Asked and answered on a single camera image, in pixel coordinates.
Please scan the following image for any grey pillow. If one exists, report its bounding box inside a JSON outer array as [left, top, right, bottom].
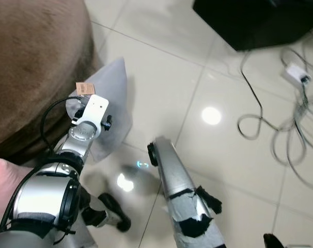
[[65, 56, 135, 164]]

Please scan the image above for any brown sofa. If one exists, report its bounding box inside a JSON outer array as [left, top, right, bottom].
[[0, 0, 104, 167]]

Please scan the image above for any silver robot left leg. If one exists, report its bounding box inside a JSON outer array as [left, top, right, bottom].
[[69, 186, 132, 248]]

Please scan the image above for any white power adapter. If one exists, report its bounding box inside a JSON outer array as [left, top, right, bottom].
[[283, 63, 312, 86]]

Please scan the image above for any black box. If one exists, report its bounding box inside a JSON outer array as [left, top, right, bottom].
[[192, 0, 313, 52]]

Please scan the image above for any black robot right foot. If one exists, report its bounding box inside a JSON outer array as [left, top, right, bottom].
[[263, 233, 286, 248]]

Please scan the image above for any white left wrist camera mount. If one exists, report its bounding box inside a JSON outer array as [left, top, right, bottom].
[[72, 94, 110, 139]]

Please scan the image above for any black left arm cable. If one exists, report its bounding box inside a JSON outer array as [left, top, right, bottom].
[[40, 95, 92, 156]]

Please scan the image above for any grey looped cable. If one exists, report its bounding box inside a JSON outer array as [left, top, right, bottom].
[[237, 44, 313, 193]]

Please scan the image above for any black floor cable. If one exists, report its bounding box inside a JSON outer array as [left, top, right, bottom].
[[240, 49, 264, 123]]

